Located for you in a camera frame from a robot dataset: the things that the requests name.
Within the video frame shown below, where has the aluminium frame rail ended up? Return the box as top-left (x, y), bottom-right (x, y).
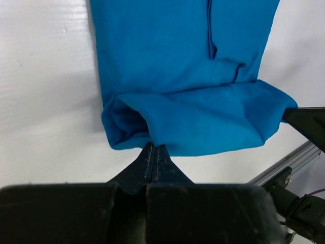
top-left (248, 141), bottom-right (321, 186)

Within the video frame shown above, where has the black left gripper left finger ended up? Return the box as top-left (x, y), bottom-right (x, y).
top-left (1, 144), bottom-right (154, 243)

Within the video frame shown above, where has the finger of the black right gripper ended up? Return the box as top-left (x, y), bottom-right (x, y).
top-left (282, 107), bottom-right (325, 152)

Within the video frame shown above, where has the blue t shirt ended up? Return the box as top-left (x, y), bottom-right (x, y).
top-left (90, 1), bottom-right (297, 157)

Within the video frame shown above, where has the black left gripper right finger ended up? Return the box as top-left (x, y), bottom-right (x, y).
top-left (146, 146), bottom-right (285, 243)

